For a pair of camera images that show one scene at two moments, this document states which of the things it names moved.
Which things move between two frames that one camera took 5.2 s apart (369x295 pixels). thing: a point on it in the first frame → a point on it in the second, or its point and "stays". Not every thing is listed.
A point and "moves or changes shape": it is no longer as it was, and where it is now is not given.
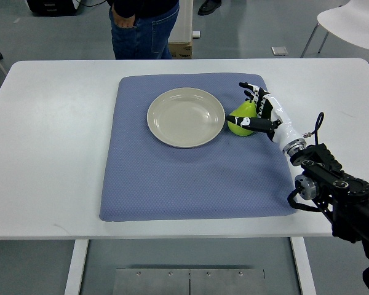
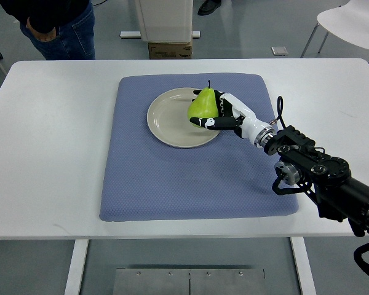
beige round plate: (186, 117) stays
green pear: (247, 109) moves or changes shape
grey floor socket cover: (279, 51) stays
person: (141, 29) → (60, 29)
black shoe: (209, 7) stays
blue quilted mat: (232, 176) stays
